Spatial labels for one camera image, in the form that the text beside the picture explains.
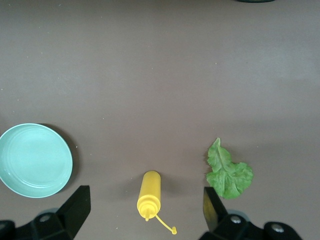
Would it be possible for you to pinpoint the mint green plate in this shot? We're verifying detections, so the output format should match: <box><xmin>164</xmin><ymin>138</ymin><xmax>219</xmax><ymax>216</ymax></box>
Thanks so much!
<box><xmin>0</xmin><ymin>122</ymin><xmax>74</xmax><ymax>199</ymax></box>

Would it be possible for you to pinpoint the black rounded object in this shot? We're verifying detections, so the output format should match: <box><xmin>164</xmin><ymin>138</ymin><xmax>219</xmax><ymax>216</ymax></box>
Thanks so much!
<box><xmin>236</xmin><ymin>0</ymin><xmax>276</xmax><ymax>4</ymax></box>

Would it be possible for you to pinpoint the yellow mustard squeeze bottle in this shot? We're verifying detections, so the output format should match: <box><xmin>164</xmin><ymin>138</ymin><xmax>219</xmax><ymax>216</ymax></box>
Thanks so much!
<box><xmin>136</xmin><ymin>170</ymin><xmax>178</xmax><ymax>236</ymax></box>

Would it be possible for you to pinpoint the green lettuce leaf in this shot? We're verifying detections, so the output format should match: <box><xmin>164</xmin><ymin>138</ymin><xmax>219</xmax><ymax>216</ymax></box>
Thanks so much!
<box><xmin>205</xmin><ymin>137</ymin><xmax>255</xmax><ymax>200</ymax></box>

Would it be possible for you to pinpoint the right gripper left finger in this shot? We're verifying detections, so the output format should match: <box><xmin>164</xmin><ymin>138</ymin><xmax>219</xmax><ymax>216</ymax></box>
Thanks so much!
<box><xmin>0</xmin><ymin>185</ymin><xmax>91</xmax><ymax>240</ymax></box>

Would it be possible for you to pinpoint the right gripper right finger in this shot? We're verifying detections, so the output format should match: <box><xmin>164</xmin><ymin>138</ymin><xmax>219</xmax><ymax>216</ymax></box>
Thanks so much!
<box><xmin>198</xmin><ymin>186</ymin><xmax>307</xmax><ymax>240</ymax></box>

